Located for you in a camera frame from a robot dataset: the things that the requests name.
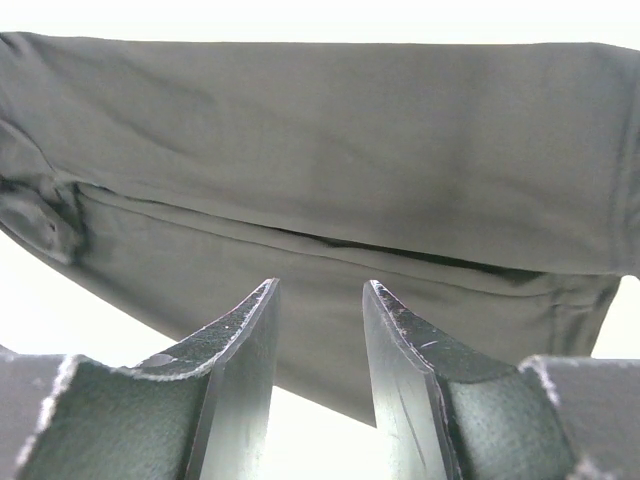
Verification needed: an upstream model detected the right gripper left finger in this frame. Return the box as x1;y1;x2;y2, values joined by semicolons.
1;279;279;480

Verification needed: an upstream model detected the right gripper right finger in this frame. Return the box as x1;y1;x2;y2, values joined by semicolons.
362;280;639;479

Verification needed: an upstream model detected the black printed t-shirt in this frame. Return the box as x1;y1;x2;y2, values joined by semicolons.
1;32;639;423

